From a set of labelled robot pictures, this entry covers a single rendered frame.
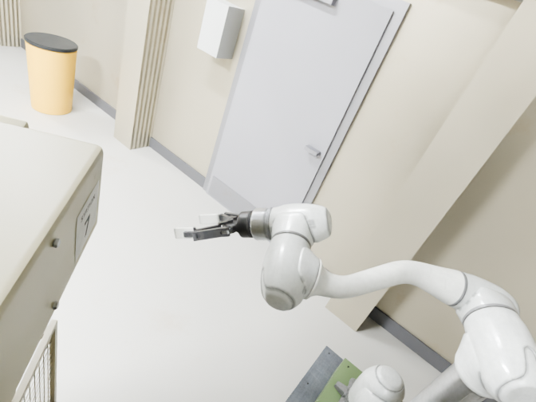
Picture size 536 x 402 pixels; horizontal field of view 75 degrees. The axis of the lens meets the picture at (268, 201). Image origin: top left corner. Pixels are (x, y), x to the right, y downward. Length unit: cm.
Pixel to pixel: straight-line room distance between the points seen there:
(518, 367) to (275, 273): 55
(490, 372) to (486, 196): 177
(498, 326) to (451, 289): 13
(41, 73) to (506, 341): 432
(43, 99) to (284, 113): 272
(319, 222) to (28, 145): 61
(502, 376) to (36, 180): 94
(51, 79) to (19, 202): 405
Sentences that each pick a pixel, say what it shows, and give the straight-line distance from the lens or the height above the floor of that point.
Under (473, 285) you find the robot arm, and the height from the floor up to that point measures 157.
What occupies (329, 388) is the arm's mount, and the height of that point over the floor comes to 75.
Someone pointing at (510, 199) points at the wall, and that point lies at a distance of 264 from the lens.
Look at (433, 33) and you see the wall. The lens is 260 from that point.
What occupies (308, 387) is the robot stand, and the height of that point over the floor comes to 65.
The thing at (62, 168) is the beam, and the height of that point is 178.
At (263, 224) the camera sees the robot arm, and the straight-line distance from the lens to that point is 92.
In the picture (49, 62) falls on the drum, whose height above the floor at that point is 59.
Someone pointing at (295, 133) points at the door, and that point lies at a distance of 291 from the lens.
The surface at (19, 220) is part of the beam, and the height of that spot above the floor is 178.
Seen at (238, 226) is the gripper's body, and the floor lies 148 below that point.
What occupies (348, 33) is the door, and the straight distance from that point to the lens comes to 271.
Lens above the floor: 206
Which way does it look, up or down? 32 degrees down
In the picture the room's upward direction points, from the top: 22 degrees clockwise
